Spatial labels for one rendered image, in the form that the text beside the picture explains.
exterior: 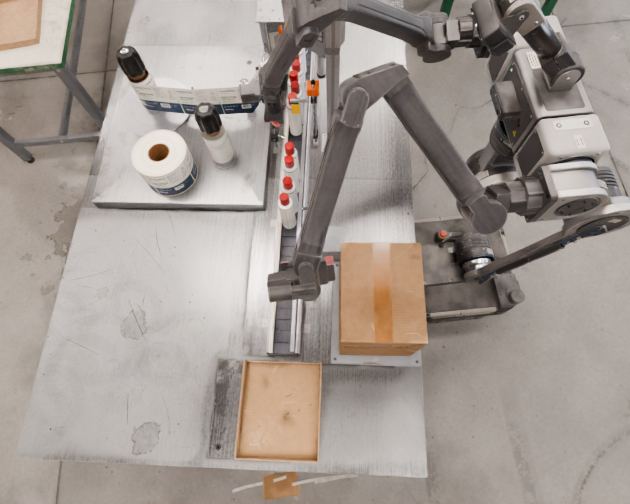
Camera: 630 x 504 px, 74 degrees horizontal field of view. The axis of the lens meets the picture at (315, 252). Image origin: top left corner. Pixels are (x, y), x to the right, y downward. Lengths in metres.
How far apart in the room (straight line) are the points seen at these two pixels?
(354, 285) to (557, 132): 0.62
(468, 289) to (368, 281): 1.08
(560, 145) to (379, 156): 0.87
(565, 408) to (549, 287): 0.63
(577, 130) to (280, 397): 1.11
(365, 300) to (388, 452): 0.51
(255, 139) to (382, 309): 0.91
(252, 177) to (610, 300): 2.05
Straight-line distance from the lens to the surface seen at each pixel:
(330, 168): 0.87
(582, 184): 1.05
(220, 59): 2.09
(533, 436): 2.50
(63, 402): 1.71
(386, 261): 1.26
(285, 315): 1.45
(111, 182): 1.85
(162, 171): 1.61
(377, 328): 1.20
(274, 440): 1.47
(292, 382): 1.47
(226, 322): 1.54
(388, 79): 0.84
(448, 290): 2.21
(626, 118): 3.49
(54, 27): 2.68
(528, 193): 1.01
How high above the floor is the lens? 2.29
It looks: 69 degrees down
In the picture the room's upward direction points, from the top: 5 degrees counter-clockwise
